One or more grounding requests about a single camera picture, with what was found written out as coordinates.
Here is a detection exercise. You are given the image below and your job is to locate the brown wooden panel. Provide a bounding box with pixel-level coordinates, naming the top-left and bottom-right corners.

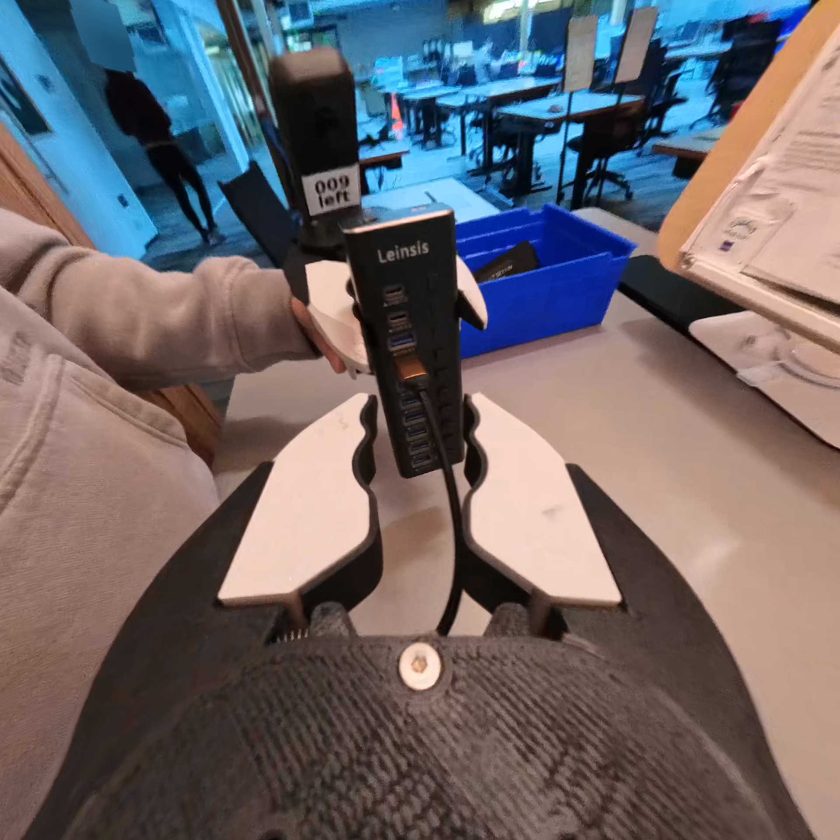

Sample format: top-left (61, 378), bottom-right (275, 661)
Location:
top-left (0, 125), bottom-right (224, 467)

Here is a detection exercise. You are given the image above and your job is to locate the blue plastic bin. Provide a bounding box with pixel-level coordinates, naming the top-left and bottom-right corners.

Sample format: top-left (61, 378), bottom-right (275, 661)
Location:
top-left (453, 203), bottom-right (639, 360)

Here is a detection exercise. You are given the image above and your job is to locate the wooden clipboard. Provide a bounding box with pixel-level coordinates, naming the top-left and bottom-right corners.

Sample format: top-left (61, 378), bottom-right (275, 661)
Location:
top-left (656, 0), bottom-right (840, 277)

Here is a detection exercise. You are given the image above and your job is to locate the wooden work table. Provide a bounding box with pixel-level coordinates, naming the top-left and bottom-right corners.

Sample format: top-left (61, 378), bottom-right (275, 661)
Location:
top-left (436, 77), bottom-right (563, 173)
top-left (495, 92), bottom-right (647, 211)

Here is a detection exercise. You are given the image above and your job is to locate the black usb hub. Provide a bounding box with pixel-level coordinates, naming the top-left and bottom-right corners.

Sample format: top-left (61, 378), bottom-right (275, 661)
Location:
top-left (341, 203), bottom-right (467, 479)

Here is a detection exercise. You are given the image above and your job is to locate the person's left forearm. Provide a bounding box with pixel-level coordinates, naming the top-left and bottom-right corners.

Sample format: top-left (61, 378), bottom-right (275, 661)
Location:
top-left (0, 209), bottom-right (317, 395)

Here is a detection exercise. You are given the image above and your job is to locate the person's left hand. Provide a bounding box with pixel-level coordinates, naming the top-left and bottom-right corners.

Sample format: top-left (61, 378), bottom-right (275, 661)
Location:
top-left (290, 297), bottom-right (350, 376)

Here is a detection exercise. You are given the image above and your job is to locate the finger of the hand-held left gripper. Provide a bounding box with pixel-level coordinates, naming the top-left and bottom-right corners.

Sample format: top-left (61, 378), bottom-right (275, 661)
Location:
top-left (305, 259), bottom-right (374, 380)
top-left (454, 256), bottom-right (490, 330)

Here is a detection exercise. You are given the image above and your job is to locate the black flat device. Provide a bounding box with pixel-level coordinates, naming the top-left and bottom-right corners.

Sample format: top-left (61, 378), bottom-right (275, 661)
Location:
top-left (472, 241), bottom-right (542, 284)

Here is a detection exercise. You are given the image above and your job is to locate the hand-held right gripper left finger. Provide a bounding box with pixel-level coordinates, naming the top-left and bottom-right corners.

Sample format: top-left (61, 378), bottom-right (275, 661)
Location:
top-left (217, 392), bottom-right (385, 627)

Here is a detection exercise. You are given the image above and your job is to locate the person's grey sweatshirt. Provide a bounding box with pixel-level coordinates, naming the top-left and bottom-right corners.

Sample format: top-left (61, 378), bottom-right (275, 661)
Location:
top-left (0, 289), bottom-right (224, 840)

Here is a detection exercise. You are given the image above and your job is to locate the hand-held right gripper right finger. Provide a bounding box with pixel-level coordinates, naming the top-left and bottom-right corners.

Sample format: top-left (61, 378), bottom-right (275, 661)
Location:
top-left (461, 392), bottom-right (624, 627)

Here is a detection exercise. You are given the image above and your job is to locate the black usb cable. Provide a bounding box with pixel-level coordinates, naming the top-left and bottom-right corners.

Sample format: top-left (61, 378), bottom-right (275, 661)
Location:
top-left (392, 351), bottom-right (466, 637)

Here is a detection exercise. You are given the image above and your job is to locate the white clipboard stand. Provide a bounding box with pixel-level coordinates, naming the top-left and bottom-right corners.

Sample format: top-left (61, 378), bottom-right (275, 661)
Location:
top-left (689, 310), bottom-right (840, 450)

